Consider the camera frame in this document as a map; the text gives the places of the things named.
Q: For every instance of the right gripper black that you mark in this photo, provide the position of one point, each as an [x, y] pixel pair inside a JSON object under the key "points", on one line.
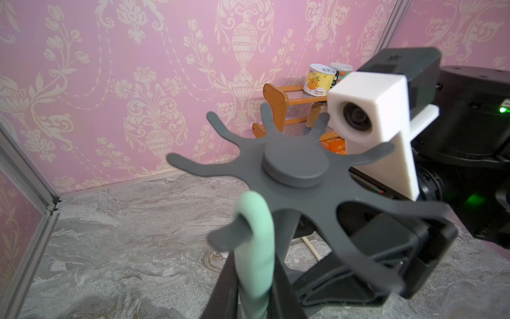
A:
{"points": [[410, 247]]}

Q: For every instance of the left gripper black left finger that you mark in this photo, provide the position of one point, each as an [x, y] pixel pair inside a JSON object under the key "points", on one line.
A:
{"points": [[223, 303]]}

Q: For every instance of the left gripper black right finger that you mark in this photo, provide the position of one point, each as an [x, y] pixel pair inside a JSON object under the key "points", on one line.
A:
{"points": [[283, 302]]}

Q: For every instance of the grey spoon mint handle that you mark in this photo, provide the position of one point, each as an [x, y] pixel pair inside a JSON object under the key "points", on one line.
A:
{"points": [[255, 258]]}

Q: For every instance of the grey utensil rack stand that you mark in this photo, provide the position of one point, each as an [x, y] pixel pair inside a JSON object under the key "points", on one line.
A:
{"points": [[296, 173]]}

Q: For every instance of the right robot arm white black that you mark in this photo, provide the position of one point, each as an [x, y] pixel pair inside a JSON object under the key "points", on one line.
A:
{"points": [[462, 159]]}

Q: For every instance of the wooden shelf rack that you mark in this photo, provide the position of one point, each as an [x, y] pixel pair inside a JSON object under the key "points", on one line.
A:
{"points": [[290, 106]]}

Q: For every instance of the orange snack bag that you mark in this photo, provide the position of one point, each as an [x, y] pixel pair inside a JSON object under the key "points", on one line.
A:
{"points": [[335, 145]]}

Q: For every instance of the yellow tin can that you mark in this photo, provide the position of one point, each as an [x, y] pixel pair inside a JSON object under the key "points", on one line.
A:
{"points": [[319, 80]]}

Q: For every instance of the green label tin can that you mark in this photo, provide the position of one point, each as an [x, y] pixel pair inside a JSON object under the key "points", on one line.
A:
{"points": [[342, 70]]}

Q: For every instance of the cream spoon mint handle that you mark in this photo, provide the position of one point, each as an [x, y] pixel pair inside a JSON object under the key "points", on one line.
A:
{"points": [[312, 248]]}

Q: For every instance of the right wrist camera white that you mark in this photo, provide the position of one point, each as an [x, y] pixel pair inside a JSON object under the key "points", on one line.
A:
{"points": [[388, 99]]}

